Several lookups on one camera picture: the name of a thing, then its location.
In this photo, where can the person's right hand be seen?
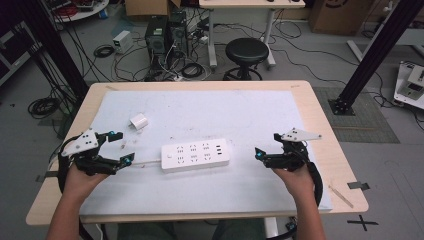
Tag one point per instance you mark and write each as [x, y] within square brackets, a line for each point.
[298, 183]

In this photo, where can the black computer tower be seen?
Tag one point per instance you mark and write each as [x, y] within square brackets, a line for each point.
[156, 41]
[178, 33]

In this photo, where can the white equipment base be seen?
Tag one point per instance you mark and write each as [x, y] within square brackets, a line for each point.
[411, 86]

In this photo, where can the white table leg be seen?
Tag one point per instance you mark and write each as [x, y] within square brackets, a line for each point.
[271, 228]

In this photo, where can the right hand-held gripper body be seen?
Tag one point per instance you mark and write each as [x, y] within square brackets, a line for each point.
[290, 160]

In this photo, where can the person's legs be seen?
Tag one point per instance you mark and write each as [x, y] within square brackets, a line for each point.
[186, 231]

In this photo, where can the white power supply box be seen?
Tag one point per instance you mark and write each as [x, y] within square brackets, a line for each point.
[122, 41]

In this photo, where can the grey tape strip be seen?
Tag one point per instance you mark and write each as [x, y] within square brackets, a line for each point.
[46, 176]
[358, 185]

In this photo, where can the white floor power strip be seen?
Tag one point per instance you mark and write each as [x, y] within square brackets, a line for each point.
[179, 78]

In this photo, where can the black round stool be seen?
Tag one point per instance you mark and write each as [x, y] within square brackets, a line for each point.
[246, 51]

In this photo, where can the person's left hand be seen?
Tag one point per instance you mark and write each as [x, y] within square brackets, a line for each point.
[78, 185]

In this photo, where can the round white table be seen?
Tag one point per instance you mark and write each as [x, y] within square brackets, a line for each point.
[80, 10]

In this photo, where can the black tape cross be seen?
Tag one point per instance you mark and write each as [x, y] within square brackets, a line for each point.
[362, 222]

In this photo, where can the white charger plug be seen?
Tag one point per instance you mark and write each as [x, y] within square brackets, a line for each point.
[139, 121]

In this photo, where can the white-legged wooden desk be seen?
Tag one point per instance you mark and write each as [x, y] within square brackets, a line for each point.
[250, 3]

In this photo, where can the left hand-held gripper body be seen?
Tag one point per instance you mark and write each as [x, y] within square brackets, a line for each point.
[83, 143]

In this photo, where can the white table mat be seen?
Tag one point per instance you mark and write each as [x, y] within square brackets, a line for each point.
[206, 113]

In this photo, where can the thin wooden stick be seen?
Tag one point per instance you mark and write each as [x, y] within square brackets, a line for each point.
[340, 196]

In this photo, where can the large brown cardboard box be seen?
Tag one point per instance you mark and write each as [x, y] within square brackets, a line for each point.
[340, 16]

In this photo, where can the black aluminium stand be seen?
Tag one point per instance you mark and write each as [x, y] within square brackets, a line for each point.
[376, 53]
[56, 46]

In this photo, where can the light wooden table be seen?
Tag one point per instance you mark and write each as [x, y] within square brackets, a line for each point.
[321, 133]

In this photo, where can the dark floor mat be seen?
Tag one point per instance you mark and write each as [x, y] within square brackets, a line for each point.
[363, 123]

